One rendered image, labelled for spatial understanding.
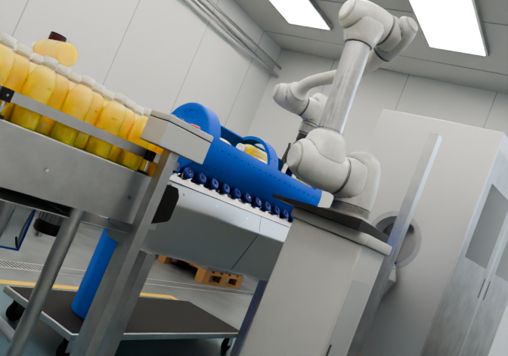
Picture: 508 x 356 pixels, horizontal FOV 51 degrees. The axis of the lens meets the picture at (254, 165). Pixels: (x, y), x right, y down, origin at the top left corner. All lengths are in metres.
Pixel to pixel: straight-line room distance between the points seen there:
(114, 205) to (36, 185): 0.27
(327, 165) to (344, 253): 0.32
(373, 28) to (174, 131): 0.92
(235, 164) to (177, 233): 0.36
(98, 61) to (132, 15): 0.66
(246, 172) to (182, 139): 0.60
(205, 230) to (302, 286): 0.45
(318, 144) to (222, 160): 0.39
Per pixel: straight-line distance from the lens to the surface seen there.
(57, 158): 1.59
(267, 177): 2.33
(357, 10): 2.16
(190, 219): 2.09
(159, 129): 1.65
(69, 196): 1.64
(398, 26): 2.25
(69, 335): 2.51
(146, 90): 6.53
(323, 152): 1.99
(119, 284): 1.75
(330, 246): 1.99
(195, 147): 1.72
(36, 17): 5.56
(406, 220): 3.06
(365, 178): 2.09
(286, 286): 2.05
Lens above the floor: 0.94
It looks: 4 degrees up
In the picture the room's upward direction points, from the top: 22 degrees clockwise
